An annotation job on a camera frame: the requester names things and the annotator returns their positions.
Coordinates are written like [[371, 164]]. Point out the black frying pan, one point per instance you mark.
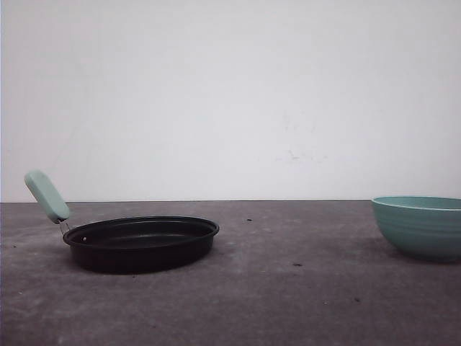
[[125, 245]]

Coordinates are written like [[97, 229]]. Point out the teal green bowl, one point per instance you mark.
[[423, 227]]

